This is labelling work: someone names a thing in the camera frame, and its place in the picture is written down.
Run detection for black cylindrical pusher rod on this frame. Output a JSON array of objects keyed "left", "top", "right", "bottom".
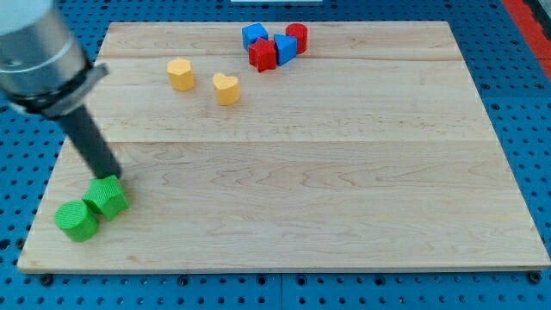
[{"left": 57, "top": 106, "right": 122, "bottom": 179}]

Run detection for green star block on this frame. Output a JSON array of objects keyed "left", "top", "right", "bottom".
[{"left": 82, "top": 176, "right": 130, "bottom": 220}]

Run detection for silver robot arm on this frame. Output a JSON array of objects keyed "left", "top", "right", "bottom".
[{"left": 1, "top": 0, "right": 122, "bottom": 179}]

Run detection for light wooden board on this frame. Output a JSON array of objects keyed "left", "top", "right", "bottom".
[{"left": 17, "top": 22, "right": 550, "bottom": 275}]

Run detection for green cylinder block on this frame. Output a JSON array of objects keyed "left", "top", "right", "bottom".
[{"left": 54, "top": 201, "right": 98, "bottom": 242}]

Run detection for yellow hexagon block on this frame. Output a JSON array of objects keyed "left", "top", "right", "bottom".
[{"left": 167, "top": 58, "right": 195, "bottom": 91}]

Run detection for yellow heart block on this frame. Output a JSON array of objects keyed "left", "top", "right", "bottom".
[{"left": 212, "top": 73, "right": 241, "bottom": 106}]

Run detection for red star block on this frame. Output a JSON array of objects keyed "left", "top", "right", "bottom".
[{"left": 248, "top": 38, "right": 277, "bottom": 72}]

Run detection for blue cube block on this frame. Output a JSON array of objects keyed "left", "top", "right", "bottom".
[{"left": 241, "top": 23, "right": 269, "bottom": 51}]

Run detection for blue triangle block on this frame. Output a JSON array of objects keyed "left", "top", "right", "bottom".
[{"left": 274, "top": 34, "right": 298, "bottom": 66}]

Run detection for red cylinder block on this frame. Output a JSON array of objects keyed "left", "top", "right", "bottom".
[{"left": 286, "top": 22, "right": 309, "bottom": 54}]

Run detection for red strip at right edge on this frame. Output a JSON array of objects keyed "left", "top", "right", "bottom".
[{"left": 502, "top": 0, "right": 550, "bottom": 78}]

